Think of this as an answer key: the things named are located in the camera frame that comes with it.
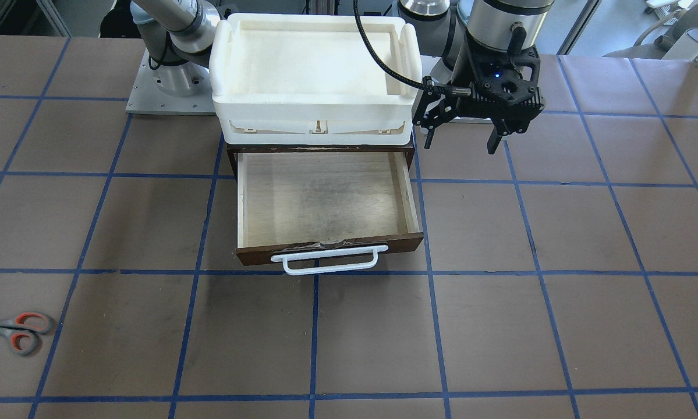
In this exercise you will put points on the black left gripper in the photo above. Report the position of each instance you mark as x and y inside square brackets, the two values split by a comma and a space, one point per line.
[464, 71]

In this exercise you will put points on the grey orange handled scissors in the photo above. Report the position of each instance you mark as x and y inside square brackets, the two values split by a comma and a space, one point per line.
[22, 331]

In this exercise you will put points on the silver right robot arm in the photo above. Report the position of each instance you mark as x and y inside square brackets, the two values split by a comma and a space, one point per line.
[183, 21]

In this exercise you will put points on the dark brown wooden cabinet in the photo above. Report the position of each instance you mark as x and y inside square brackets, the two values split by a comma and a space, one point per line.
[408, 149]

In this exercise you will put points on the white plastic tray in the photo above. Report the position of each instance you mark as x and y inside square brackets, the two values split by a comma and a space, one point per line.
[303, 80]

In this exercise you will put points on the wooden drawer with white handle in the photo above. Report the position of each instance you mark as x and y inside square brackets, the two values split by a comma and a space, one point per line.
[325, 211]

